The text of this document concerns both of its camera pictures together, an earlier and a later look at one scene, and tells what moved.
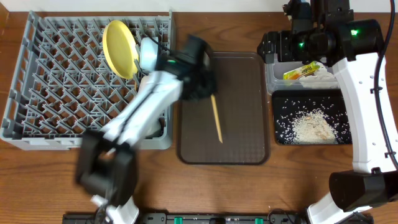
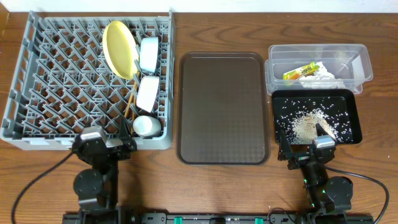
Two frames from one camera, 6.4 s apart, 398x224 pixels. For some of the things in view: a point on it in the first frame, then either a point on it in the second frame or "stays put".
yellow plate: [120, 48] stays put
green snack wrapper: [307, 70] stays put
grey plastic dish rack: [63, 85] stays put
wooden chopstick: [217, 118] -> [130, 99]
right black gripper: [282, 39] -> [285, 154]
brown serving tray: [242, 98] stays put
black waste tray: [332, 102] stays put
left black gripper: [202, 83] -> [101, 149]
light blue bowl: [148, 51] stays put
